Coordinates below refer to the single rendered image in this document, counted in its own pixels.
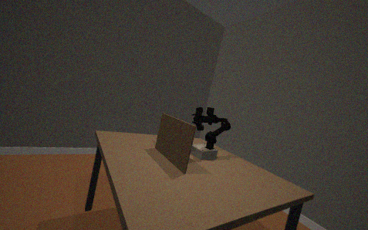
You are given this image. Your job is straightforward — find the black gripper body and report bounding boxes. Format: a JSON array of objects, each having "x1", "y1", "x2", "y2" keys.
[{"x1": 196, "y1": 107, "x2": 209, "y2": 130}]

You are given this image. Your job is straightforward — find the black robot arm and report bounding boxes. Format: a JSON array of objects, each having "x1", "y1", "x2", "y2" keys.
[{"x1": 194, "y1": 107, "x2": 231, "y2": 150}]

